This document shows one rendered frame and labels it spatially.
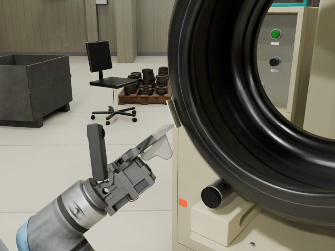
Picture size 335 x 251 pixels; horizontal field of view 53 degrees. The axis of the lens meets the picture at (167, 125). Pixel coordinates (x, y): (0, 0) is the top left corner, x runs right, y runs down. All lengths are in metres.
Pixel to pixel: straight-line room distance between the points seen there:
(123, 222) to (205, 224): 1.53
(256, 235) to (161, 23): 10.07
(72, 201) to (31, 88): 3.31
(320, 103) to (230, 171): 0.38
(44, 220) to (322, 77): 0.71
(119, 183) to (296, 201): 0.32
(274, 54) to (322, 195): 0.86
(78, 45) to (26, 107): 7.13
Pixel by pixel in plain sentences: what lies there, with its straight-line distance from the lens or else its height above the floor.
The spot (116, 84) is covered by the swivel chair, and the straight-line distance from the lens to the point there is 3.90.
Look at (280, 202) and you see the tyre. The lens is 0.61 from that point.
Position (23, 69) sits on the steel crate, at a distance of 3.91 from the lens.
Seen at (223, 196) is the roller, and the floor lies 0.91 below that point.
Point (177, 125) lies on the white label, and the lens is 0.68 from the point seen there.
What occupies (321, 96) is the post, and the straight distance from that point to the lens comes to 0.93.
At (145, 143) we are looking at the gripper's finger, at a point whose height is 1.01.
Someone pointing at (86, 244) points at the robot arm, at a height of 0.82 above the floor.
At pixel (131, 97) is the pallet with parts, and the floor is 0.10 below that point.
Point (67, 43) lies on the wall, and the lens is 11.06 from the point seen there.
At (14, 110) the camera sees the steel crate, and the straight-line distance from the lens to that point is 4.10.
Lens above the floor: 1.25
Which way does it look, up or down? 18 degrees down
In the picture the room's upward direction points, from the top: straight up
